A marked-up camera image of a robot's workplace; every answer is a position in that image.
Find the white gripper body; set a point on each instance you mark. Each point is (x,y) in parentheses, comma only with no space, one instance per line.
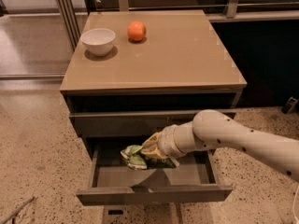
(167,143)

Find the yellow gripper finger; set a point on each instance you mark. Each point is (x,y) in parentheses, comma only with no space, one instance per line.
(151,141)
(155,154)

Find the green jalapeno chip bag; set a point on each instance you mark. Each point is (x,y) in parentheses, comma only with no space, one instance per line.
(135,160)

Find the drawer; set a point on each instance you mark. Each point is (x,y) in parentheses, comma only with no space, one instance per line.
(127,124)
(113,183)

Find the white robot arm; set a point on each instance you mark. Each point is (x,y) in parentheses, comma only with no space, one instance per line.
(210,129)

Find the grey drawer cabinet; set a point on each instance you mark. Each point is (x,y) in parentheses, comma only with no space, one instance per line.
(181,64)

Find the orange fruit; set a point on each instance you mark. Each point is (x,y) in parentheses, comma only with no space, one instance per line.
(136,31)

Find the white ceramic bowl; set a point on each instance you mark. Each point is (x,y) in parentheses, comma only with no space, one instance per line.
(99,41)

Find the dark object on floor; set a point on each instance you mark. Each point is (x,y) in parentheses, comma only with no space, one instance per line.
(290,105)

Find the metal rod on floor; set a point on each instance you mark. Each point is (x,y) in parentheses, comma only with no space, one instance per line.
(16,211)

